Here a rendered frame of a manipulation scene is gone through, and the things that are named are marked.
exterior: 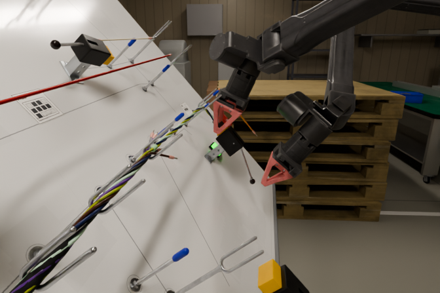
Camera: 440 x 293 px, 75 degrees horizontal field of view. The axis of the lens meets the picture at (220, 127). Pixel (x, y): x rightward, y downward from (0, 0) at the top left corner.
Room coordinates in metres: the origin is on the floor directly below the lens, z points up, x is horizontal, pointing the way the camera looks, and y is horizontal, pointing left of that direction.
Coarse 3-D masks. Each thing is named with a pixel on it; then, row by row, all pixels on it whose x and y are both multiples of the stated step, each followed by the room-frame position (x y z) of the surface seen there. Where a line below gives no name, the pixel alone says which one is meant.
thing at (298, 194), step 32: (256, 96) 2.00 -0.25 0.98; (320, 96) 2.00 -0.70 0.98; (384, 96) 2.00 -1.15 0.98; (256, 128) 2.29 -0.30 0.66; (288, 128) 2.29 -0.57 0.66; (352, 128) 2.29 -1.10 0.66; (384, 128) 1.99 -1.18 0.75; (256, 160) 2.05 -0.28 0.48; (320, 160) 2.00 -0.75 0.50; (352, 160) 1.98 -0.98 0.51; (384, 160) 1.97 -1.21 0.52; (288, 192) 2.02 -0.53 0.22; (320, 192) 2.08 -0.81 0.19; (352, 192) 2.08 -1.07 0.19; (384, 192) 1.99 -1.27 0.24
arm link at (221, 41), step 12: (216, 36) 0.64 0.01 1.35; (228, 36) 0.60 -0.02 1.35; (240, 36) 0.61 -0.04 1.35; (216, 48) 0.62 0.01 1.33; (228, 48) 0.59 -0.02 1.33; (240, 48) 0.60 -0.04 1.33; (252, 48) 0.62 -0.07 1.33; (216, 60) 0.62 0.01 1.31; (228, 60) 0.61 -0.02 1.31; (240, 60) 0.62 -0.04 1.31; (252, 60) 0.61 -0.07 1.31; (276, 60) 0.58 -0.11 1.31; (264, 72) 0.62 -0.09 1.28; (276, 72) 0.61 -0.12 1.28
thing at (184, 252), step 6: (180, 252) 0.26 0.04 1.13; (186, 252) 0.26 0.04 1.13; (174, 258) 0.26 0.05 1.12; (180, 258) 0.26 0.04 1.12; (162, 264) 0.26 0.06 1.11; (168, 264) 0.26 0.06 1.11; (156, 270) 0.26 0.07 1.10; (144, 276) 0.27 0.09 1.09; (150, 276) 0.26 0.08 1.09; (132, 282) 0.27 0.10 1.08; (138, 282) 0.27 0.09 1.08; (132, 288) 0.26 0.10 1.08; (138, 288) 0.27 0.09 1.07
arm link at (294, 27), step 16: (336, 0) 0.51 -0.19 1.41; (352, 0) 0.48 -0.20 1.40; (368, 0) 0.47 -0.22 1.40; (384, 0) 0.46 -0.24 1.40; (400, 0) 0.46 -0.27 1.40; (304, 16) 0.55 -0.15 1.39; (320, 16) 0.52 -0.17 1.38; (336, 16) 0.50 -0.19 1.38; (352, 16) 0.50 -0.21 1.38; (368, 16) 0.50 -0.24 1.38; (272, 32) 0.61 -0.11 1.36; (288, 32) 0.57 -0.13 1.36; (304, 32) 0.54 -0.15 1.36; (320, 32) 0.53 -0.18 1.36; (336, 32) 0.53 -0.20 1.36; (272, 48) 0.58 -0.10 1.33; (288, 48) 0.56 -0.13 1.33; (304, 48) 0.56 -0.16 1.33; (288, 64) 0.61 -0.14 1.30
